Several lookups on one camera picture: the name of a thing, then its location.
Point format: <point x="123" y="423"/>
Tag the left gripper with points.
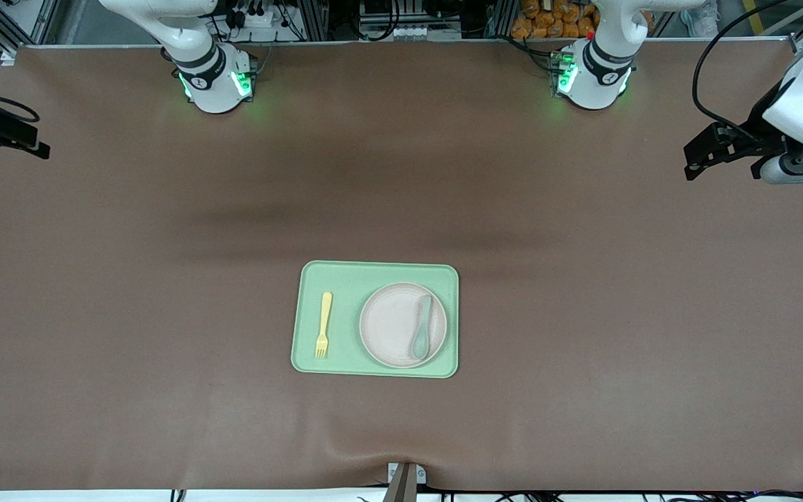
<point x="758" y="125"/>

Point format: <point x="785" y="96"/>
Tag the yellow plastic fork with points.
<point x="325" y="321"/>

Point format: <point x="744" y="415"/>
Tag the teal green plastic spoon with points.
<point x="421" y="341"/>

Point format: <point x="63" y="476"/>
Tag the round beige plate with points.
<point x="391" y="328"/>

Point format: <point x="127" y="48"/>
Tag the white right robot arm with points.
<point x="213" y="77"/>

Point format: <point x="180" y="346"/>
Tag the bag of orange items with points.
<point x="548" y="21"/>

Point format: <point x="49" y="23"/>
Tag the brown table mat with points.
<point x="164" y="314"/>

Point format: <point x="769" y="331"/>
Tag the white power strip with plugs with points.
<point x="255" y="17"/>

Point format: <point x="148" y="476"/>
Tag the white socket bar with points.
<point x="408" y="33"/>

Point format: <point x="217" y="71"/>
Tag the mint green rectangular tray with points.
<point x="346" y="279"/>

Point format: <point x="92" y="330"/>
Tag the aluminium frame post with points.
<point x="312" y="17"/>

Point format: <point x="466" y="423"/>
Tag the metal table edge bracket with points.
<point x="405" y="484"/>

